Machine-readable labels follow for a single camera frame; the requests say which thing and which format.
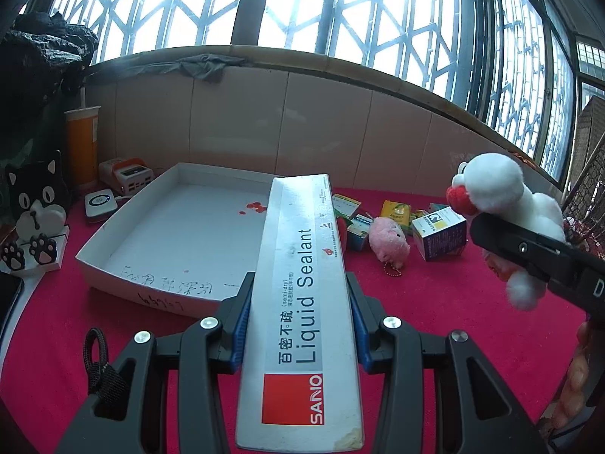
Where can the white orange power bank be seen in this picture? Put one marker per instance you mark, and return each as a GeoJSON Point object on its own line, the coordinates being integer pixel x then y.
{"type": "Point", "coordinates": [127, 175]}

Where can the window with metal grille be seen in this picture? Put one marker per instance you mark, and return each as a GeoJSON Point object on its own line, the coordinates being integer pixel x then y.
{"type": "Point", "coordinates": [250, 9]}

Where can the person's right hand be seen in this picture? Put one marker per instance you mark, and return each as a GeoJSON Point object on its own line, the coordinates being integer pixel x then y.
{"type": "Point", "coordinates": [574, 378]}

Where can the orange drink cup with straw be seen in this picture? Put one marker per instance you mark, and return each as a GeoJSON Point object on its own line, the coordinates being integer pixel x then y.
{"type": "Point", "coordinates": [81, 151]}

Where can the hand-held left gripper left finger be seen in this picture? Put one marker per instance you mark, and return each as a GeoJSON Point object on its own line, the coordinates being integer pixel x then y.
{"type": "Point", "coordinates": [241, 335]}

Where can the white cardboard tray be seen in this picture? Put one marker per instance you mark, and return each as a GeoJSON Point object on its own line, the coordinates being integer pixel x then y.
{"type": "Point", "coordinates": [189, 227]}

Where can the white blue small box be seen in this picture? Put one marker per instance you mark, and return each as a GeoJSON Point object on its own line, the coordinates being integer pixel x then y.
{"type": "Point", "coordinates": [360, 236]}

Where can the pink plush pig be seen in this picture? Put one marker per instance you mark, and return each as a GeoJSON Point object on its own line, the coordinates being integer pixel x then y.
{"type": "Point", "coordinates": [387, 241]}

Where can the black phone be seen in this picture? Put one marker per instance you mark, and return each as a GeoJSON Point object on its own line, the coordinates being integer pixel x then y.
{"type": "Point", "coordinates": [7, 298]}

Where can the yellow tissue pack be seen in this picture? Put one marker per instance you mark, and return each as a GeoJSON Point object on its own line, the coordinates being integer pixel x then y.
{"type": "Point", "coordinates": [397, 212]}

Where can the blue white medicine box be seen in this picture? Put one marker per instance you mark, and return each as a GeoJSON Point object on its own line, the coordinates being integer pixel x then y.
{"type": "Point", "coordinates": [439, 236]}

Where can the white plush toy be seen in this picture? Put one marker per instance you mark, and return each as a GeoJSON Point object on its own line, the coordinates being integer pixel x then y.
{"type": "Point", "coordinates": [496, 184]}

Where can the black plastic bag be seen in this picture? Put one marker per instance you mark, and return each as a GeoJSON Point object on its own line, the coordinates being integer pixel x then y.
{"type": "Point", "coordinates": [42, 56]}

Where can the black cat phone stand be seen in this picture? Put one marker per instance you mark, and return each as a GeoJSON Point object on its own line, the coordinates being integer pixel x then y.
{"type": "Point", "coordinates": [42, 184]}

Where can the green patterned cloth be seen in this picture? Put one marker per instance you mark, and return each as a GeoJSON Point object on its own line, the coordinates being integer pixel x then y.
{"type": "Point", "coordinates": [47, 123]}

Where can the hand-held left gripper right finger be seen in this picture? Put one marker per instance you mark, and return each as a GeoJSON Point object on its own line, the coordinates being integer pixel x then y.
{"type": "Point", "coordinates": [359, 335]}

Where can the long white red-label box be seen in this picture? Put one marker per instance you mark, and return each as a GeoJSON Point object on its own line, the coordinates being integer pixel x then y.
{"type": "Point", "coordinates": [302, 293]}

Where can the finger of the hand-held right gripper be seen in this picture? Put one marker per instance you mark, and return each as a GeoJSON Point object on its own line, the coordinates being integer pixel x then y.
{"type": "Point", "coordinates": [515, 246]}

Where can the white green small box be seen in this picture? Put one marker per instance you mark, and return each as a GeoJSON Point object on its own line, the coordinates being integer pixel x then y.
{"type": "Point", "coordinates": [345, 205]}

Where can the orange scraps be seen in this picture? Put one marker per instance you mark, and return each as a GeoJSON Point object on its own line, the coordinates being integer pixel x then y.
{"type": "Point", "coordinates": [524, 160]}

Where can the grey cloth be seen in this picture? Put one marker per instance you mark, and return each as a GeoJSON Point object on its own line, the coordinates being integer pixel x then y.
{"type": "Point", "coordinates": [208, 68]}

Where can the white pocket wifi device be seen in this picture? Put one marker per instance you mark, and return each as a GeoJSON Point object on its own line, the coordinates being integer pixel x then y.
{"type": "Point", "coordinates": [100, 202]}

